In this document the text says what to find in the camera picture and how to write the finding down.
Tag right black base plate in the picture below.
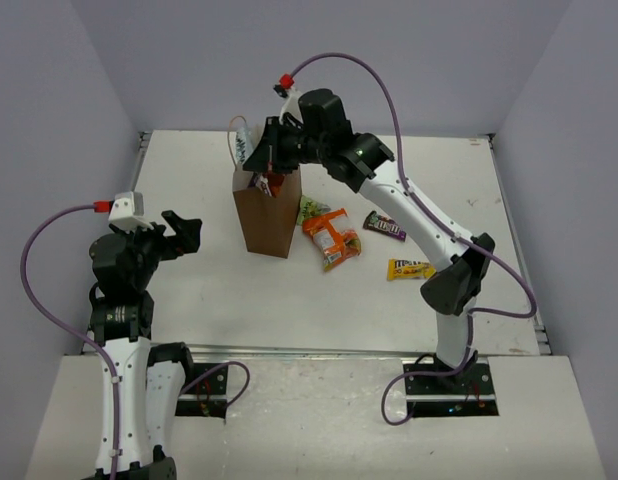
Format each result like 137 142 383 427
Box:
403 354 499 418

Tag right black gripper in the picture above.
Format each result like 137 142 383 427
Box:
242 115 329 174

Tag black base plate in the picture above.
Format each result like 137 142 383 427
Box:
403 354 499 418
175 367 228 419

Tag yellow M&M's packet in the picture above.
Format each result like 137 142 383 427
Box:
386 259 436 281

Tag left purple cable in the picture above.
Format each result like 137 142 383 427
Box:
19 202 250 480

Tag green candy packet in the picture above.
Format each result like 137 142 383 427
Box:
296 195 332 226

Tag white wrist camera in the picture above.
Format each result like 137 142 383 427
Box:
273 73 302 122
108 191 153 232

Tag brown M&M's packet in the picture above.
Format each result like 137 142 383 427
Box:
363 210 407 242

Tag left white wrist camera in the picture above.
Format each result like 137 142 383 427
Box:
108 191 153 232

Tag brown paper bag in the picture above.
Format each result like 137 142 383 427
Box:
226 114 304 260

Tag purple Fox's candy bag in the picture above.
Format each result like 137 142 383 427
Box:
248 173 272 196

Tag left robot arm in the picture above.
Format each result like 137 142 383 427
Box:
89 210 202 479

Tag orange Reese's packet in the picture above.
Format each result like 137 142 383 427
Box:
302 208 362 272

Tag red Doritos chip bag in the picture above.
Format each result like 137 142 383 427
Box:
265 173 285 197

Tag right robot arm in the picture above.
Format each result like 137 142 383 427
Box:
242 88 495 393

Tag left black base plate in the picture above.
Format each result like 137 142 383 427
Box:
175 367 228 419

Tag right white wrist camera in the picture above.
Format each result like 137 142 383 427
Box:
273 73 302 122

